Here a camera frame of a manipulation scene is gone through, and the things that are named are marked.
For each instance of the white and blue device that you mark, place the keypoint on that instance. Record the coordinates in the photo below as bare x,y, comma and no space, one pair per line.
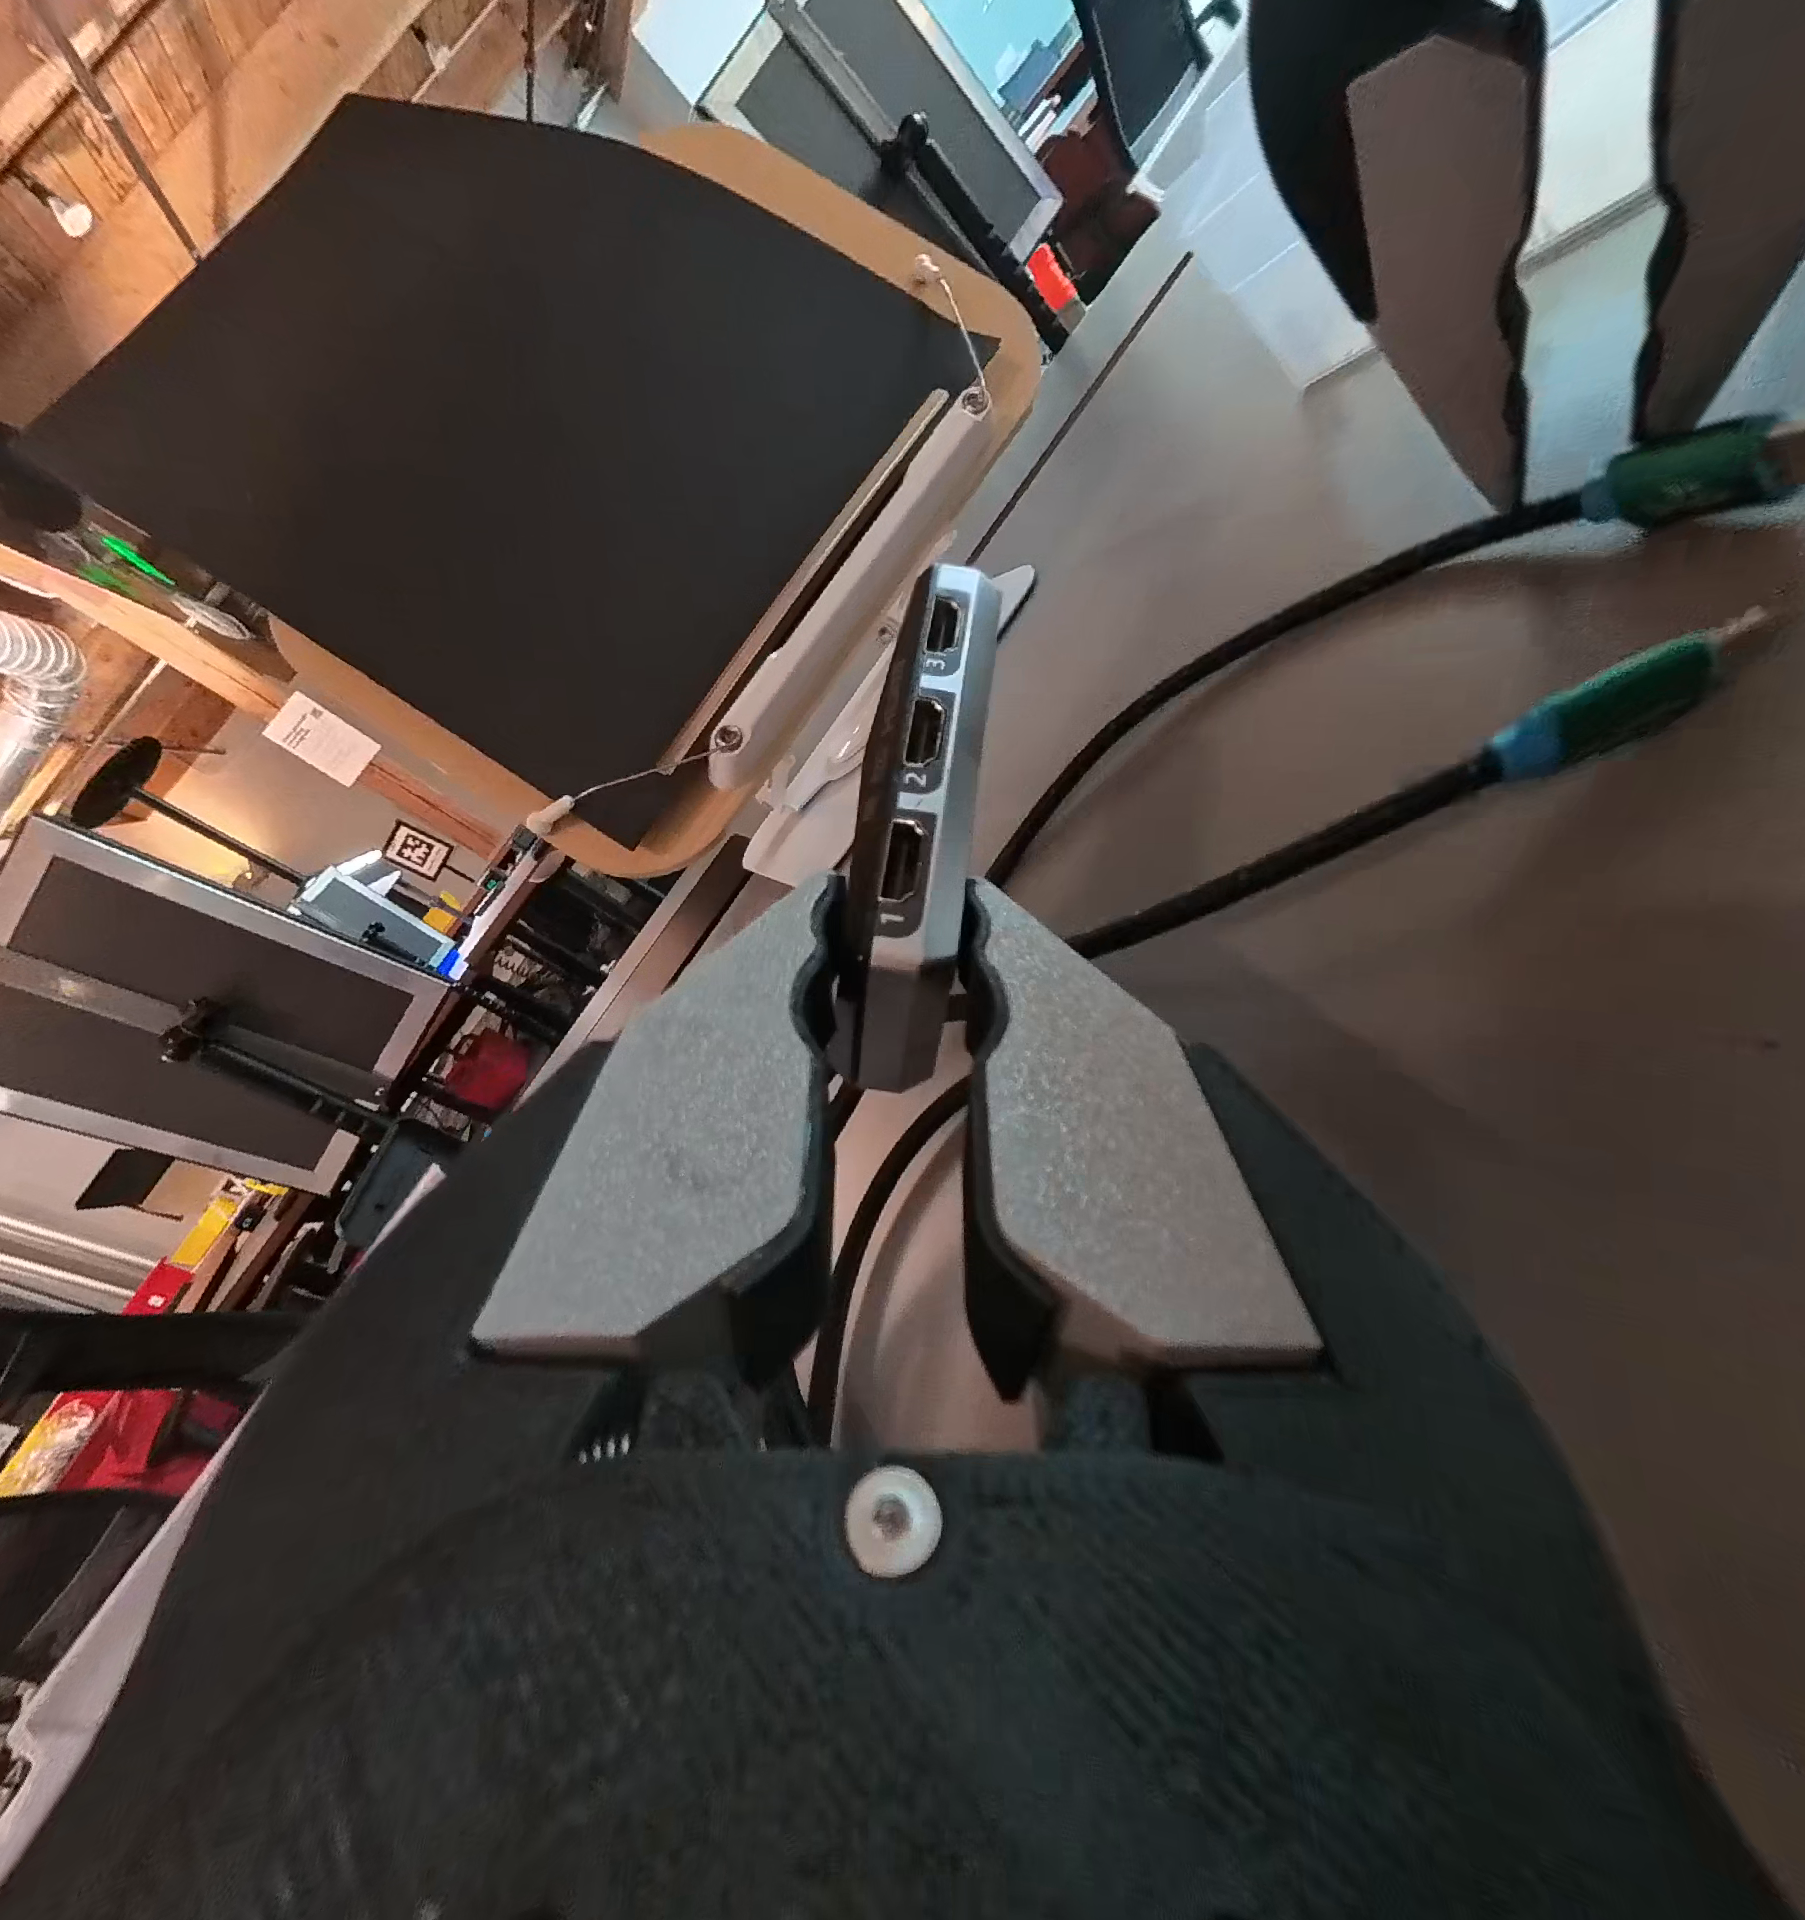
363,907

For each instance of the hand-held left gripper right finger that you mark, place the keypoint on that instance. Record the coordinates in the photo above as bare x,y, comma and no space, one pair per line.
1127,1187

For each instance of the grey framed black panel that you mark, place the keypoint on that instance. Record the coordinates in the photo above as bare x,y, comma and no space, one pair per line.
124,931
842,90

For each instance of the black board with plywood rim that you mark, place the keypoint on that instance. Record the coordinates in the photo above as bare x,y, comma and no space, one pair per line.
466,450

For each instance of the black office chair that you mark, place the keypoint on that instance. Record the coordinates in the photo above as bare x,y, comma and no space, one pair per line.
1143,61

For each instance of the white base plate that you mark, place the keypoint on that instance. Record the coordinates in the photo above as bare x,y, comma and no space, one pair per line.
791,819

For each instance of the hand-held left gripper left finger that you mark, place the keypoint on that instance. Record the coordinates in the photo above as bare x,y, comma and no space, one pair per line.
662,1169

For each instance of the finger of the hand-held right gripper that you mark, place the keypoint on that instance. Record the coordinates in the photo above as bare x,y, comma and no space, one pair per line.
1427,225
1757,150

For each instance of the white paper note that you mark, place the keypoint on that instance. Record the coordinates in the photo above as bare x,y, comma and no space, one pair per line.
321,735

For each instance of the black disc on rod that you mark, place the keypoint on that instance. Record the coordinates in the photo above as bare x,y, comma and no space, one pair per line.
115,781

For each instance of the red plastic object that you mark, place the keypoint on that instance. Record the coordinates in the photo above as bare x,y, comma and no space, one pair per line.
1053,278

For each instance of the black and white marker tag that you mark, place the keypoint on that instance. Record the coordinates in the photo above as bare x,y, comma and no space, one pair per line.
418,851

